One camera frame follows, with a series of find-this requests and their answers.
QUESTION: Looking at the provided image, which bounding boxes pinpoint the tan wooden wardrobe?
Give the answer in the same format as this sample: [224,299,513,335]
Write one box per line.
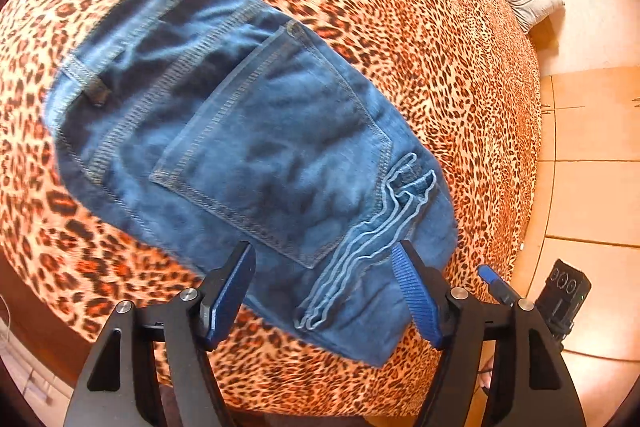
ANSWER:
[510,66,640,427]

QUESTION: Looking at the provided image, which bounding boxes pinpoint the blue denim pants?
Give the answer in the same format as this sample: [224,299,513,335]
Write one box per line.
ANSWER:
[44,0,460,368]

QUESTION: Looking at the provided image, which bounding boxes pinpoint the dark wooden bed frame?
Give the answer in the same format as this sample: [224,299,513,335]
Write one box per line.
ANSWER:
[0,252,171,390]

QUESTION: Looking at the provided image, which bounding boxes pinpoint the leopard print bedspread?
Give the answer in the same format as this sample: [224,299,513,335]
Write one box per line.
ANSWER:
[0,0,543,418]

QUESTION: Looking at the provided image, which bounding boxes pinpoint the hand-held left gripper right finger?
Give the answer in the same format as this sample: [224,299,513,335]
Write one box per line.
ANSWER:
[391,239,587,427]

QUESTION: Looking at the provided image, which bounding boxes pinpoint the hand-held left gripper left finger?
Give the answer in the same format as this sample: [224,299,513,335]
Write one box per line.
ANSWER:
[64,241,257,427]

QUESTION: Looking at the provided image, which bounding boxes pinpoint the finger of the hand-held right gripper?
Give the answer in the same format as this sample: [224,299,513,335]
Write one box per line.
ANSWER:
[476,264,524,308]

